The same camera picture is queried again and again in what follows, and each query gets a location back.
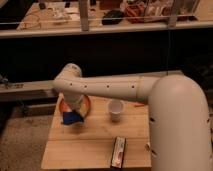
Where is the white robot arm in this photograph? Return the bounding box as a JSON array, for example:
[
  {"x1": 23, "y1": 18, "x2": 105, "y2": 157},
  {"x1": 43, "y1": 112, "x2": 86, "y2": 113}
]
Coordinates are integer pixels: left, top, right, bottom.
[{"x1": 53, "y1": 63, "x2": 213, "y2": 171}]

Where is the white tube bottle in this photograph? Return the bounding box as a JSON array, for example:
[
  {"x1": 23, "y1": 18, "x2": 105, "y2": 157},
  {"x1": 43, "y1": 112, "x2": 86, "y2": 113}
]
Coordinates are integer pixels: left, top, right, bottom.
[{"x1": 145, "y1": 143, "x2": 150, "y2": 151}]

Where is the grey metal rail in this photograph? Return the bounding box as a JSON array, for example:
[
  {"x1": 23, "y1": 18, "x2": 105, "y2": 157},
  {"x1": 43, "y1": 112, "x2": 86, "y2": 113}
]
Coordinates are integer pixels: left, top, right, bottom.
[{"x1": 0, "y1": 70, "x2": 184, "y2": 103}]

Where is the wooden table board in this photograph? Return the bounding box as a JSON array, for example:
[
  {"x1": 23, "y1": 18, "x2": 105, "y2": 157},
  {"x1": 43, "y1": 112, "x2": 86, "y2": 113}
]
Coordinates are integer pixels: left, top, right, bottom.
[{"x1": 41, "y1": 97, "x2": 151, "y2": 171}]

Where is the red object on shelf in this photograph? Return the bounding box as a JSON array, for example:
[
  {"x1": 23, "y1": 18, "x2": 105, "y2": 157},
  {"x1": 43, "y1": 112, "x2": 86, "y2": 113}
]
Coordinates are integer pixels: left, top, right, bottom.
[{"x1": 124, "y1": 4, "x2": 145, "y2": 23}]

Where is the black bag on shelf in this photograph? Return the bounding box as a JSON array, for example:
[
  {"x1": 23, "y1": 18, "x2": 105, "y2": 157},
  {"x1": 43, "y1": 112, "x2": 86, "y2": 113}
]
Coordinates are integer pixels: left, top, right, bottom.
[{"x1": 102, "y1": 10, "x2": 124, "y2": 25}]

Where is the orange carrot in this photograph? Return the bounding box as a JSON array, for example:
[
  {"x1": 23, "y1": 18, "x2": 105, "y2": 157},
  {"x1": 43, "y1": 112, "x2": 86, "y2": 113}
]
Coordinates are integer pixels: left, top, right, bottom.
[{"x1": 134, "y1": 103, "x2": 146, "y2": 107}]

